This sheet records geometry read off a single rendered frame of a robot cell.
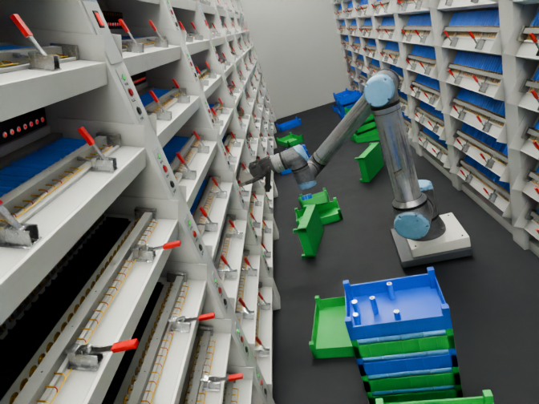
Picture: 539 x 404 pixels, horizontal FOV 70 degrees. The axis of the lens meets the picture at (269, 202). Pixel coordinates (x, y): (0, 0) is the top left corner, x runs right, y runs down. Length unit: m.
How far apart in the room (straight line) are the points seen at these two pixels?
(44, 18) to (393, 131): 1.25
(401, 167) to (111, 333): 1.35
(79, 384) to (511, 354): 1.41
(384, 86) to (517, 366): 1.09
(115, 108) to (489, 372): 1.42
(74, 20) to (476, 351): 1.59
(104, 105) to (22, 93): 0.31
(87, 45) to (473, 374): 1.51
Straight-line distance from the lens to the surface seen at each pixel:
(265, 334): 1.68
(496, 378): 1.61
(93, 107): 0.94
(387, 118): 1.66
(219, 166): 1.65
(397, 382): 1.45
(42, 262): 0.57
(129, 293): 0.74
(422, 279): 1.42
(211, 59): 2.27
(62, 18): 0.94
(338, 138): 1.90
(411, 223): 1.81
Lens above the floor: 1.25
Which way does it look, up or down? 23 degrees down
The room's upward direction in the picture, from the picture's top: 19 degrees counter-clockwise
